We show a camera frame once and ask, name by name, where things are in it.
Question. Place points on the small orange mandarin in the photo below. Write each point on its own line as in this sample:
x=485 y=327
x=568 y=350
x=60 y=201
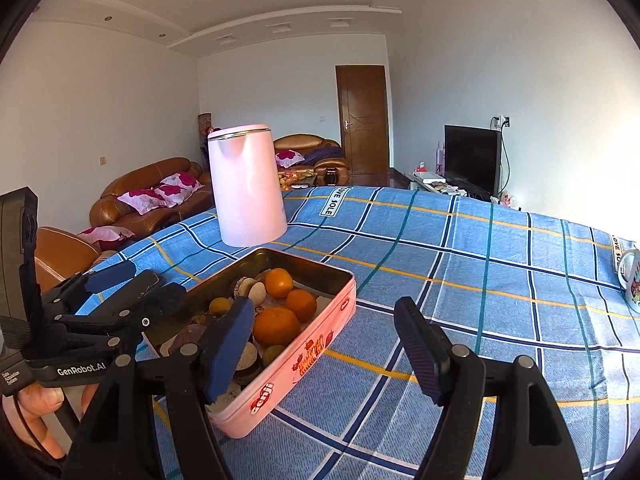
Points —
x=279 y=282
x=301 y=305

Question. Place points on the brown walnut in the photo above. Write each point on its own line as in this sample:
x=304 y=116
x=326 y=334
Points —
x=202 y=318

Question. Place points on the small orange kumquat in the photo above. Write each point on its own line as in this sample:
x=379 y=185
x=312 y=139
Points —
x=220 y=306

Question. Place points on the greenish yellow kumquat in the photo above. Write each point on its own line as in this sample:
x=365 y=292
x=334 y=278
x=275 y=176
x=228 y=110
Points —
x=272 y=355

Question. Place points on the large orange mandarin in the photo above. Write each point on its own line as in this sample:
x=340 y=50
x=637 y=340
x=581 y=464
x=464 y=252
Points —
x=276 y=326

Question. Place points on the white television stand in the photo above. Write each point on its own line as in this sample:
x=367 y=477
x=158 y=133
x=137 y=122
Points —
x=425 y=178

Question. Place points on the pink tin box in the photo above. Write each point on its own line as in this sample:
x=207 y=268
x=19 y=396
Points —
x=290 y=375

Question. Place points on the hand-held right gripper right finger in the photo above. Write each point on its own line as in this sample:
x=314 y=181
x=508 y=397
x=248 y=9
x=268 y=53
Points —
x=422 y=355

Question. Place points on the printed ceramic mug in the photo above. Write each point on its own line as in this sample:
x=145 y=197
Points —
x=632 y=285

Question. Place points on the black television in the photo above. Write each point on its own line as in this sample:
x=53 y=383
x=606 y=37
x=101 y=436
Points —
x=472 y=157

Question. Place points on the brown leather armchair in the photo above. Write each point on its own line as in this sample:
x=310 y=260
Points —
x=60 y=255
x=300 y=140

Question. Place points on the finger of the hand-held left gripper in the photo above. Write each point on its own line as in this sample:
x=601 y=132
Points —
x=160 y=300
x=110 y=275

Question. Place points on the wall socket with charger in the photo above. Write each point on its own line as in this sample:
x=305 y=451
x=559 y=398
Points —
x=501 y=121

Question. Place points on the person's left hand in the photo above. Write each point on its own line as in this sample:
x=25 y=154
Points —
x=40 y=402

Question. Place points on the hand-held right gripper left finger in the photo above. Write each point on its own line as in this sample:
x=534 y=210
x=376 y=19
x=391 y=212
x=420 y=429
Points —
x=230 y=355

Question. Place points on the brown leather sofa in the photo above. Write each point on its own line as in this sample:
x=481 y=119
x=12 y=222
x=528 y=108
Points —
x=140 y=172

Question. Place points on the blue plaid tablecloth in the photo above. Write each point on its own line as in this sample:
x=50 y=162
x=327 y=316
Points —
x=500 y=270

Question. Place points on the brown wooden door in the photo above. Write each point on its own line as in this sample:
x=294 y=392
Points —
x=362 y=125

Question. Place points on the pink electric kettle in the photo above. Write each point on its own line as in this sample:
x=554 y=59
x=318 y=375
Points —
x=245 y=190

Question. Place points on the coffee table with items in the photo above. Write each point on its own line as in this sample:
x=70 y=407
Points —
x=297 y=178

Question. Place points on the purple cloth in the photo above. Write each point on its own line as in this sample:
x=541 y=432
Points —
x=322 y=155

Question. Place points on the floral pink pillow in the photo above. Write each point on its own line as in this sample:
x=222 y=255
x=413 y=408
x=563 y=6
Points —
x=177 y=187
x=105 y=236
x=289 y=158
x=142 y=201

